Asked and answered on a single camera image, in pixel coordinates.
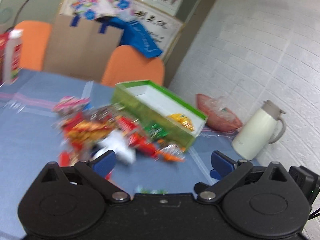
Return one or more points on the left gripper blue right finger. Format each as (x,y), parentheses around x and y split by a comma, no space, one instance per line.
(231,174)

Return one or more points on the white thermos jug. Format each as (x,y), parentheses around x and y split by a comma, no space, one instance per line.
(266,126)

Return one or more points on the orange chair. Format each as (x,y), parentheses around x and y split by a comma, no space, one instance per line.
(35,37)
(128,64)

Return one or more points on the red twist snack bag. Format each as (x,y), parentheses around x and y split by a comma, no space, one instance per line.
(81,132)

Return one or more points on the pink-top clear snack packet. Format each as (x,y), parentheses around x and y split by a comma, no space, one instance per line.
(70,104)

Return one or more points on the left orange chair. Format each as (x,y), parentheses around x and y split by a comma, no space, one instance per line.
(35,37)

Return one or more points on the small green candy packet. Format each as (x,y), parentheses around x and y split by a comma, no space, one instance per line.
(155,131)

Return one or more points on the green cardboard box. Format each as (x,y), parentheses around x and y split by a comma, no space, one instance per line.
(152,103)

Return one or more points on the pink glass bowl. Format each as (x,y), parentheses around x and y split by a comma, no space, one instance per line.
(220,118)

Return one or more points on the floral cloth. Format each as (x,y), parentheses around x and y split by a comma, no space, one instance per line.
(94,9)

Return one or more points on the green pea snack bag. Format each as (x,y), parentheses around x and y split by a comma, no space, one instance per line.
(143,190)

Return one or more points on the blue fabric bag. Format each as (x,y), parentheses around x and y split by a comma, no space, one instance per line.
(134,35)

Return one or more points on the red cracker box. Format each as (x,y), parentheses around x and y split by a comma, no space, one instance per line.
(3,42)

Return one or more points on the white snack packet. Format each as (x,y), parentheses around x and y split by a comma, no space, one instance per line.
(116,142)

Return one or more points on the white red drink bottle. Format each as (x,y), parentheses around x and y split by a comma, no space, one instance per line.
(12,56)

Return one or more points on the brown paper bag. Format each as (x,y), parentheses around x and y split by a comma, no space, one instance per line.
(80,48)

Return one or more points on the clear orange-top snack packet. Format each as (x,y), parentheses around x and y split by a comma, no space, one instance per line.
(171,152)

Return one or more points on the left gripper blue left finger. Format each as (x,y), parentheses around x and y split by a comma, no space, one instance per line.
(95,173)

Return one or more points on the yellow chip bag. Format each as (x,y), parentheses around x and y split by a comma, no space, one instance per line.
(182,120)

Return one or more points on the right orange chair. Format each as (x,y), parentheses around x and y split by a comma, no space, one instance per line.
(128,64)

